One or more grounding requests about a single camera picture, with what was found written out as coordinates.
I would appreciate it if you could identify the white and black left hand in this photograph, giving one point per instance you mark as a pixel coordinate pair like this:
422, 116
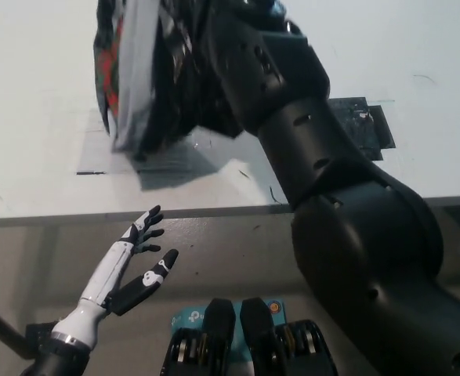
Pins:
108, 274

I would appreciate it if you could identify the black and white right hand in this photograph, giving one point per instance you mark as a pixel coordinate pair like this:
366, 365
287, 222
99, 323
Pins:
261, 11

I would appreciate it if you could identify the black plastic bag grey lining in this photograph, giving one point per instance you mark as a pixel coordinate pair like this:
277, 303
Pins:
135, 78

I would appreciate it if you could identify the red green coffee bean bag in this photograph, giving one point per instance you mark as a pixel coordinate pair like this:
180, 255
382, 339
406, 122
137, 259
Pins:
112, 66

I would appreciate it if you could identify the black ribbed robot body blocks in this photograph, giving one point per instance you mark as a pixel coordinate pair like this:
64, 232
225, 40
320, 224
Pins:
222, 333

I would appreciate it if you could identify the teal router box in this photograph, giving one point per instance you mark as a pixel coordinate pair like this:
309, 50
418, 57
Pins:
190, 319

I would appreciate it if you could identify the short black tape strip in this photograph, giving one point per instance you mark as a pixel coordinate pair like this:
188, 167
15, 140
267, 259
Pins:
90, 172

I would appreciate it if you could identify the black tape patch on table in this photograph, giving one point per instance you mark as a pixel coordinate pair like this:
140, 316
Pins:
363, 121

